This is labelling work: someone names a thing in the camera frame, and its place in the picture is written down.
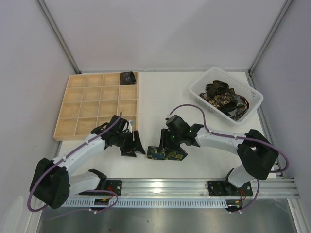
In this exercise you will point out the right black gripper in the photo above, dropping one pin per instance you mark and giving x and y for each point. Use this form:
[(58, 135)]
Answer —
[(168, 140)]

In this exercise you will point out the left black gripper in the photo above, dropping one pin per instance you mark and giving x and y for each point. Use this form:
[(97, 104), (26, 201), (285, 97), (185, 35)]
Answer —
[(129, 143)]

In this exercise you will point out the blue yellow floral tie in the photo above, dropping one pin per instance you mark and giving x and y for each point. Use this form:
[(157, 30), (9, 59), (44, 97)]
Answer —
[(154, 153)]

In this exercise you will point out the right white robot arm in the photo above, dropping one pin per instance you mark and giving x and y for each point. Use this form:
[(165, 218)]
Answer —
[(254, 151)]

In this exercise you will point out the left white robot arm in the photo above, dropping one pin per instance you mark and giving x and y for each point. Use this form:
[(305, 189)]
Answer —
[(54, 180)]

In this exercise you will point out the wooden compartment tray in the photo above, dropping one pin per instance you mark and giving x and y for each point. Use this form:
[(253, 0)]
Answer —
[(91, 99)]

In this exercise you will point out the brown patterned tie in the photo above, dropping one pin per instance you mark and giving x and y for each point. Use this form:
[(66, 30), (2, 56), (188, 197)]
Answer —
[(218, 94)]

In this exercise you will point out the rolled dark tie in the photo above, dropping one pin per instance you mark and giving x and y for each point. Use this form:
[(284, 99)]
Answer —
[(127, 78)]

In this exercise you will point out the dark striped tie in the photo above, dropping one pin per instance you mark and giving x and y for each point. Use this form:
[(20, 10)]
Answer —
[(236, 108)]

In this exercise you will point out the white plastic basket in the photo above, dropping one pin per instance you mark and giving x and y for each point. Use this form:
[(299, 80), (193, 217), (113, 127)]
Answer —
[(254, 97)]

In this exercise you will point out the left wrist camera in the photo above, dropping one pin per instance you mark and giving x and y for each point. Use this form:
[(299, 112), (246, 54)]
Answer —
[(132, 125)]

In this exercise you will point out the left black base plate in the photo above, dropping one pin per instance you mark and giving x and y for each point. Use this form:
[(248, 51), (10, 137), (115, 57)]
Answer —
[(110, 185)]

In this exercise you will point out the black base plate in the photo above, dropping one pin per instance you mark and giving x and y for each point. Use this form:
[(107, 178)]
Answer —
[(223, 188), (110, 185)]

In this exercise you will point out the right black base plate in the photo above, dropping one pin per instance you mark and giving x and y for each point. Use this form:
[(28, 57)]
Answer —
[(223, 188)]

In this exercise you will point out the white slotted cable duct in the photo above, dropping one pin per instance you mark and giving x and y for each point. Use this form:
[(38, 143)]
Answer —
[(145, 203)]

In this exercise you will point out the aluminium mounting rail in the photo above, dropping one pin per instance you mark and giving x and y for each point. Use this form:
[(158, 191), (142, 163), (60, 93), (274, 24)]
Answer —
[(197, 188)]

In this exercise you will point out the left aluminium frame post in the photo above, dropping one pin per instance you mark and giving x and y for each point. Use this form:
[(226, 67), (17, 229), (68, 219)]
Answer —
[(57, 34)]

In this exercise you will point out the aluminium frame post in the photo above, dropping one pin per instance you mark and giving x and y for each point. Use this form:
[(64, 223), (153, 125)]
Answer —
[(57, 34), (271, 34)]

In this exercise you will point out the right aluminium frame post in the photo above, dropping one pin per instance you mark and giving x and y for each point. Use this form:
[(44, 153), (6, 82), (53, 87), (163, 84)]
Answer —
[(271, 34)]

